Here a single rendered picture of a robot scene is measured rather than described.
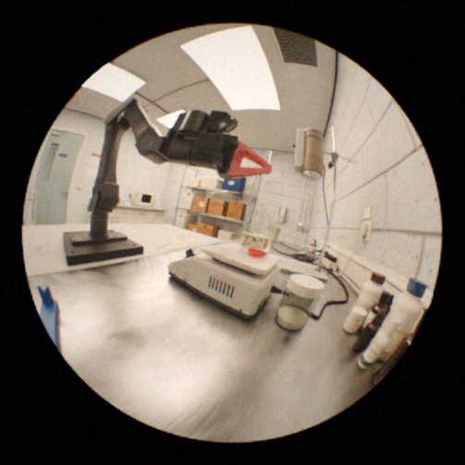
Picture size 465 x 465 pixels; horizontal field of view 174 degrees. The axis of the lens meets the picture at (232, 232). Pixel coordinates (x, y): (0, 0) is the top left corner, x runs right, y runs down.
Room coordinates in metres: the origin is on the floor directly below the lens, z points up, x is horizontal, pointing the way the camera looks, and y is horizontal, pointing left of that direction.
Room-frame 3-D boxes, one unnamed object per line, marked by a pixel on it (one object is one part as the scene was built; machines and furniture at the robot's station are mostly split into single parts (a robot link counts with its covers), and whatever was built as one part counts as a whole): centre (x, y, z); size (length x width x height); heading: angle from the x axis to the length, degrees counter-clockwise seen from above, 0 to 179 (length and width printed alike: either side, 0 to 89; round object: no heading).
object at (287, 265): (0.56, -0.26, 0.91); 0.30 x 0.20 x 0.01; 70
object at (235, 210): (2.72, 0.44, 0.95); 1.43 x 0.41 x 1.90; 70
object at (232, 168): (0.29, 0.00, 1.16); 0.09 x 0.07 x 0.07; 89
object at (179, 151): (0.28, 0.13, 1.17); 0.07 x 0.06 x 0.07; 89
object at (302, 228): (0.56, -0.27, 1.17); 0.07 x 0.07 x 0.25
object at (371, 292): (0.17, -0.31, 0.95); 0.06 x 0.06 x 0.11
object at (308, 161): (0.57, -0.25, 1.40); 0.15 x 0.11 x 0.24; 70
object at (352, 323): (0.15, -0.25, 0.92); 0.04 x 0.04 x 0.04
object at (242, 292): (0.28, -0.01, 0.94); 0.22 x 0.13 x 0.08; 61
